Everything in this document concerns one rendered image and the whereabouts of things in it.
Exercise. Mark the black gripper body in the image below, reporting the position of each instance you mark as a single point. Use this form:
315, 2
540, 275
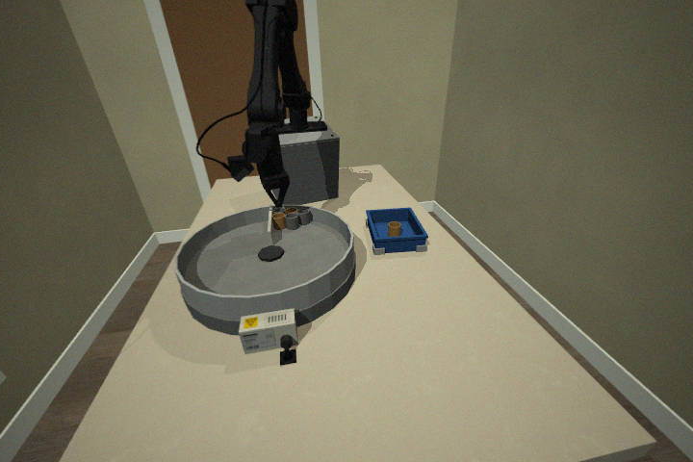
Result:
280, 173

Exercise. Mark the blue open-top crate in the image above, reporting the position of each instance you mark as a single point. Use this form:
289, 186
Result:
412, 232

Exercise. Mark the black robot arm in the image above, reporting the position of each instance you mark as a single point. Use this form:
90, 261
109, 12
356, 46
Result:
267, 106

